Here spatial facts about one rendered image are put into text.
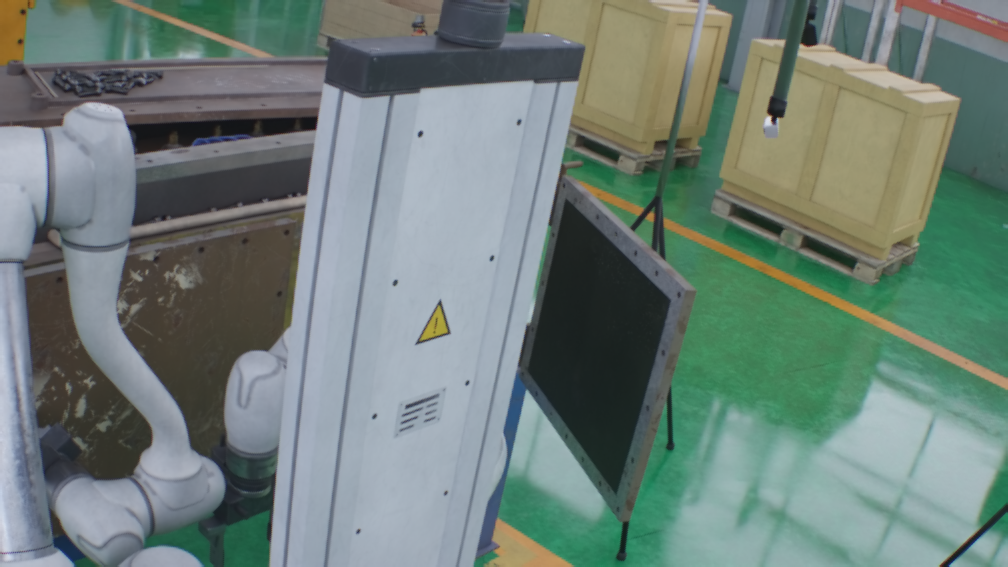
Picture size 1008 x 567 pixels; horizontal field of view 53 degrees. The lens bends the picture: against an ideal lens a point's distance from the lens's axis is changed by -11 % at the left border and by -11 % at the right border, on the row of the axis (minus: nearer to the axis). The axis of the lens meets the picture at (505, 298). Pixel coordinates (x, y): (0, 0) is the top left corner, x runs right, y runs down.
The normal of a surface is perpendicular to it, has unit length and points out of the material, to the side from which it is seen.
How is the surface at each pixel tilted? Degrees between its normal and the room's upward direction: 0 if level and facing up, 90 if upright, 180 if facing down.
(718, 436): 0
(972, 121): 90
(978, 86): 90
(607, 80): 90
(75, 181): 79
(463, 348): 90
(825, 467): 0
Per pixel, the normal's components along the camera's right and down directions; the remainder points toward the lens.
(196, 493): 0.81, 0.20
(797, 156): -0.65, 0.19
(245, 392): -0.24, 0.19
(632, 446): -0.92, -0.02
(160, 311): 0.73, 0.40
